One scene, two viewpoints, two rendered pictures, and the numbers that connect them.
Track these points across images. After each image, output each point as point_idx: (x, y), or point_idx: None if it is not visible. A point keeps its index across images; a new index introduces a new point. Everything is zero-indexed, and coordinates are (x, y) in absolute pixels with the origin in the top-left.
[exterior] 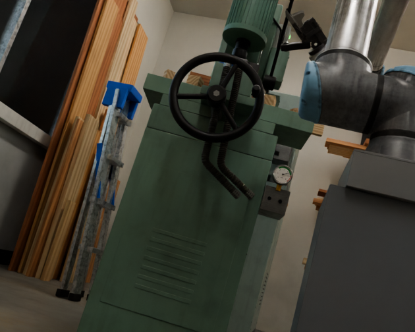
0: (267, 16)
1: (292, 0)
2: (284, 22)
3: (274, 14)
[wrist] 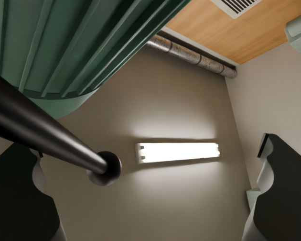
0: (180, 5)
1: (101, 162)
2: (52, 119)
3: (37, 48)
